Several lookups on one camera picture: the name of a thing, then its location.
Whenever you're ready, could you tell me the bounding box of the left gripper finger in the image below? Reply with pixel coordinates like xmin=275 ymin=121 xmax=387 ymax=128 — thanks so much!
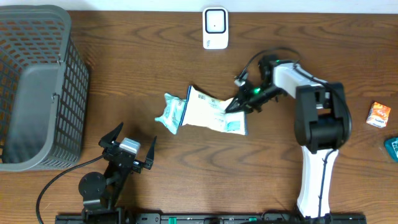
xmin=98 ymin=122 xmax=124 ymax=148
xmin=144 ymin=136 xmax=157 ymax=170

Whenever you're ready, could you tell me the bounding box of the cream snack bag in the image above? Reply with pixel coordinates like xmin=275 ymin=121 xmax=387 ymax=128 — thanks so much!
xmin=180 ymin=85 xmax=248 ymax=136

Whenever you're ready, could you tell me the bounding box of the teal snack packet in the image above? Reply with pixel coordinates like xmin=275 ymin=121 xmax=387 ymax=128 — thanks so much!
xmin=155 ymin=93 xmax=186 ymax=134

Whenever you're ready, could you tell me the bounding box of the orange tissue pack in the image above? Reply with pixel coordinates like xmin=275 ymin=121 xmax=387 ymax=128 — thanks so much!
xmin=366 ymin=102 xmax=391 ymax=128

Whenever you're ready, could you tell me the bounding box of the blue mouthwash bottle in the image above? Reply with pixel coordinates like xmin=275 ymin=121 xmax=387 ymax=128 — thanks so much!
xmin=384 ymin=137 xmax=398 ymax=162

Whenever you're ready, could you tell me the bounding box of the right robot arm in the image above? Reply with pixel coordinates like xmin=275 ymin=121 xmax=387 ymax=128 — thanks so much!
xmin=225 ymin=55 xmax=352 ymax=223

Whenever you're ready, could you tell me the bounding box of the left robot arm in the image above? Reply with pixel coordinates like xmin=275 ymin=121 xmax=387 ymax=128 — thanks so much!
xmin=78 ymin=123 xmax=157 ymax=223

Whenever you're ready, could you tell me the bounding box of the white barcode scanner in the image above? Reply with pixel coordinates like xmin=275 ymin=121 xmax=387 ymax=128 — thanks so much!
xmin=202 ymin=7 xmax=229 ymax=50

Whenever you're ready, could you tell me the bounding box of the grey plastic mesh basket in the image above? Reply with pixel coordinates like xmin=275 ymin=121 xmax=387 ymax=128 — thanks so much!
xmin=1 ymin=5 xmax=90 ymax=172

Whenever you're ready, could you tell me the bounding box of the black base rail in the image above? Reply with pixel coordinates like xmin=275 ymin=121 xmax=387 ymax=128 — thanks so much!
xmin=55 ymin=209 xmax=367 ymax=224

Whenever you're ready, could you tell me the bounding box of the right black cable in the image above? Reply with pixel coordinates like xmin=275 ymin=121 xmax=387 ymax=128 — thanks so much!
xmin=234 ymin=46 xmax=354 ymax=218

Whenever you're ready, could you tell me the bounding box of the black cable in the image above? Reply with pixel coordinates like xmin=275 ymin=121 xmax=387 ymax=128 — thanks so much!
xmin=35 ymin=154 xmax=105 ymax=224
xmin=234 ymin=46 xmax=354 ymax=218

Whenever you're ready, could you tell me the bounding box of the left black cable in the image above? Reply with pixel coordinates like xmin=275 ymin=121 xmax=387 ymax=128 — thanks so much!
xmin=35 ymin=154 xmax=105 ymax=224

